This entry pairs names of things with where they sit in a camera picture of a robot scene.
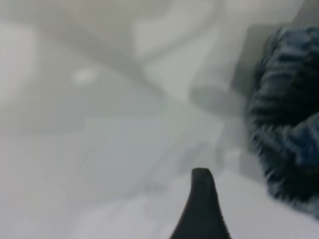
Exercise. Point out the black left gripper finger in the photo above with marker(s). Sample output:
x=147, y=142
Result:
x=203, y=211

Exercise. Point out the blue denim shorts basketball print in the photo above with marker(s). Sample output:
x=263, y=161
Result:
x=286, y=112

